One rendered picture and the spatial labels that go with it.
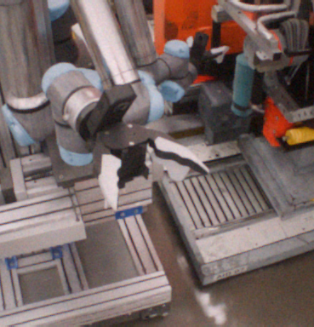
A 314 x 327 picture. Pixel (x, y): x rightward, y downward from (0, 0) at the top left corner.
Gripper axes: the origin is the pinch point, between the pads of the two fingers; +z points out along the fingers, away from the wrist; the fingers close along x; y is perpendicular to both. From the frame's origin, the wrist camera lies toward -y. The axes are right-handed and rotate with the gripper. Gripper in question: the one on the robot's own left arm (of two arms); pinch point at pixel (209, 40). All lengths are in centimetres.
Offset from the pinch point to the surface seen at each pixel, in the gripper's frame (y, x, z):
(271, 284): 82, 50, -33
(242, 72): 13.6, 12.3, 5.2
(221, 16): -9.4, 2.5, 3.3
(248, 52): -0.6, 15.2, -1.8
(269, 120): 33.2, 26.0, 7.0
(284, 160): 60, 35, 16
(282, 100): 20.7, 29.6, 6.2
